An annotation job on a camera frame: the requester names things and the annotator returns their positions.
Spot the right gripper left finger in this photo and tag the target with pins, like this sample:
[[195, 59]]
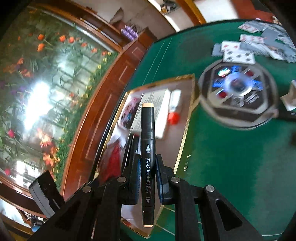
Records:
[[130, 169]]

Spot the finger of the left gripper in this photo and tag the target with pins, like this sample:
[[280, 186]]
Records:
[[45, 194]]

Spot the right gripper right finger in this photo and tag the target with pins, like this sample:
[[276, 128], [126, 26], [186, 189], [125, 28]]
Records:
[[164, 184]]

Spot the black marker pen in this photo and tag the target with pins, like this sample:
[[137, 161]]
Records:
[[148, 159]]

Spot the blue white medicine box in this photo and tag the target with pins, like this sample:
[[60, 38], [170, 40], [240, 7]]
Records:
[[289, 99]]

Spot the red pouch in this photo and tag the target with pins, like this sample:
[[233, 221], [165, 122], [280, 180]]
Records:
[[113, 167]]

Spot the white tube red cap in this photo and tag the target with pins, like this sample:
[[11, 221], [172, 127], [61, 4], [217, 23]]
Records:
[[174, 107]]

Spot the gold-rimmed tray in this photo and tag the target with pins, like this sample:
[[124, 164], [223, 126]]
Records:
[[108, 217]]

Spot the round table centre console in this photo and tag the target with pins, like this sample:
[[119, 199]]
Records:
[[238, 96]]

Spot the flower mural window panel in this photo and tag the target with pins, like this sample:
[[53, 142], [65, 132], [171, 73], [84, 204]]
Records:
[[50, 69]]

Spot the face-up card near console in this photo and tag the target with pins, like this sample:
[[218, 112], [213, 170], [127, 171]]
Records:
[[239, 56]]

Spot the purple spray can left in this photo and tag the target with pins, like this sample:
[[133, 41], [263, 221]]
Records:
[[127, 34]]

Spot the purple spray can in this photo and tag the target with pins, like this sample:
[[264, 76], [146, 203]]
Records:
[[132, 30], [127, 34]]

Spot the purple spray can right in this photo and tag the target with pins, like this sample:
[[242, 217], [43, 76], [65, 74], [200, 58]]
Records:
[[132, 30]]

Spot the scattered playing card pile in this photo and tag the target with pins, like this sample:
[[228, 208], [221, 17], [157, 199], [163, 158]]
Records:
[[262, 39]]

